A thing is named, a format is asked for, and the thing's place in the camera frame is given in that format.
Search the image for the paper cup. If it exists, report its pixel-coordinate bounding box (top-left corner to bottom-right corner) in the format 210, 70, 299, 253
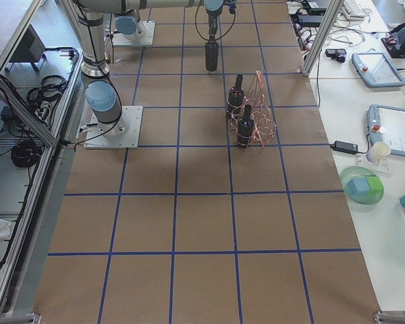
366, 141, 392, 165

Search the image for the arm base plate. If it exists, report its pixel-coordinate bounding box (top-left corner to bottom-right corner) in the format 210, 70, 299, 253
84, 106, 143, 149
113, 20, 155, 47

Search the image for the dark wine bottle carried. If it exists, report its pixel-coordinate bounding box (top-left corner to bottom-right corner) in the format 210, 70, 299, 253
205, 38, 219, 72

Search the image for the aluminium frame post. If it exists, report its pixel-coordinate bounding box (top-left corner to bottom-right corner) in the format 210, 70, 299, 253
302, 0, 343, 77

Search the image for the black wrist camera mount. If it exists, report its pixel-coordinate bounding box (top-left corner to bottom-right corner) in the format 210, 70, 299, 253
223, 0, 236, 15

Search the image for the green bowl with blocks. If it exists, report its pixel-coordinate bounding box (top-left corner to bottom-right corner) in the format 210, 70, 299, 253
340, 166, 384, 205

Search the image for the teach pendant near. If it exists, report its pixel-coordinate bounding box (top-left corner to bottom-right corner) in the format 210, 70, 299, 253
367, 104, 405, 157

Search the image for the dark wine bottle in basket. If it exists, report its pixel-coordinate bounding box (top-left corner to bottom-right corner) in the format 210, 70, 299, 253
237, 105, 254, 149

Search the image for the teach pendant far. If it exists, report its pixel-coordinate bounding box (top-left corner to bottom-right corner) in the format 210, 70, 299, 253
351, 52, 405, 88

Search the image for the teach pendant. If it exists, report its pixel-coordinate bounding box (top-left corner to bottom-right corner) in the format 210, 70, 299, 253
351, 52, 405, 88
367, 104, 405, 157

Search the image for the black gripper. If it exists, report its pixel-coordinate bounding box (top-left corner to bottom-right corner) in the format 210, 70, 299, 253
206, 9, 220, 41

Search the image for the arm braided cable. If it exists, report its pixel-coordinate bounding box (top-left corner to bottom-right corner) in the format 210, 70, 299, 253
194, 0, 237, 43

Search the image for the copper wire wine basket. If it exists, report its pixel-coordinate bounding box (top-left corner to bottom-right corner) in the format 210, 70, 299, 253
229, 70, 276, 147

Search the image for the black power adapter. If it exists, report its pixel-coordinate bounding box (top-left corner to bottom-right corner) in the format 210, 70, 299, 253
330, 140, 358, 155

